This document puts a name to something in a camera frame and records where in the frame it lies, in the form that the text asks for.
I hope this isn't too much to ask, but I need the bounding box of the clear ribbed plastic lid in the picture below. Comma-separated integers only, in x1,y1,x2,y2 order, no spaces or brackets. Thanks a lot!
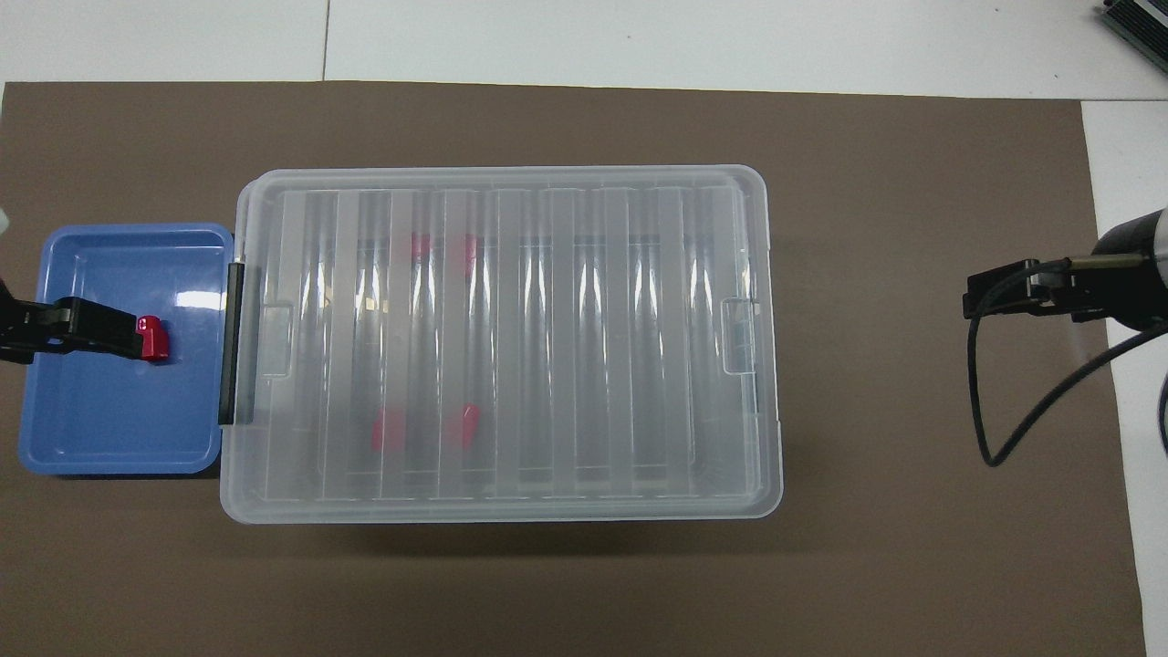
219,164,784,524

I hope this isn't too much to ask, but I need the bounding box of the brown table mat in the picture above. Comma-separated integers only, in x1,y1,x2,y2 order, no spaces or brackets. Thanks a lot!
0,80,1149,657

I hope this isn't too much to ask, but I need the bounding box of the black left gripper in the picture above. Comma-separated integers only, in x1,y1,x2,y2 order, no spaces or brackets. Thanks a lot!
0,283,147,366

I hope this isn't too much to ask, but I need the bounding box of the clear plastic storage box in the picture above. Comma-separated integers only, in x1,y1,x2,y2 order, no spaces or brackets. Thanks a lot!
224,173,778,516

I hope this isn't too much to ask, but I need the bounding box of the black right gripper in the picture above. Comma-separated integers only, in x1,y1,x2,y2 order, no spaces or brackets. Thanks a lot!
965,212,1164,331

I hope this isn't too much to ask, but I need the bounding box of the blue plastic tray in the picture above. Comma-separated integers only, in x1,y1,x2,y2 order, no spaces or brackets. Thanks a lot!
18,224,236,477

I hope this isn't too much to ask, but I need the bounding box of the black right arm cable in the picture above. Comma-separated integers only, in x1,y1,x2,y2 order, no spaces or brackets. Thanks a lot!
967,265,1168,468

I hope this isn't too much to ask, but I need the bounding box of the grey ribbed device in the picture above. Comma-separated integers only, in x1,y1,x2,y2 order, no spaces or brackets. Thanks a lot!
1098,0,1168,74

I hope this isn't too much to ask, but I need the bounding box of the black box latch handle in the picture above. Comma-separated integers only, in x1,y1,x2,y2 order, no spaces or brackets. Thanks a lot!
219,260,249,427

